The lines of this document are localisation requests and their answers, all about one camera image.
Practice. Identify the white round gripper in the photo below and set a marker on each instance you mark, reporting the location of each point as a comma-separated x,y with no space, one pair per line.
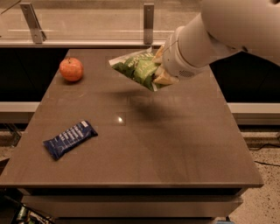
174,59

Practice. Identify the green jalapeno chip bag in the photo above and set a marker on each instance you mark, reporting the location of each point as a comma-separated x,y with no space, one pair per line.
139,67

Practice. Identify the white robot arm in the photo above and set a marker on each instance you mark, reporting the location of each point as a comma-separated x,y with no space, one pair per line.
221,29

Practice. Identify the blue rxbar wrapper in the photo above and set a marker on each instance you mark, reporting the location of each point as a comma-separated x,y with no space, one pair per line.
69,139

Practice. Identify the red orange apple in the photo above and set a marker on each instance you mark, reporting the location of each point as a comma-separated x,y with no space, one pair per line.
71,69

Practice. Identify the glass railing panel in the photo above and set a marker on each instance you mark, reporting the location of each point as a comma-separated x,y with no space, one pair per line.
95,19

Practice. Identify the clutter under table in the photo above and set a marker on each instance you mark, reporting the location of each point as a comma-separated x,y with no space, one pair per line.
25,214

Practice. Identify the middle metal railing bracket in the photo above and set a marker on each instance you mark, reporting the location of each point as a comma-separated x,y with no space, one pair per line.
148,19

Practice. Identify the metal railing bracket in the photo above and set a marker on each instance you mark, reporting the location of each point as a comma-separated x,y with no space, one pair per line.
148,19
37,34

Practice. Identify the left metal railing bracket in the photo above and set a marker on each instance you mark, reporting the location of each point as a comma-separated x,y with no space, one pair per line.
37,34

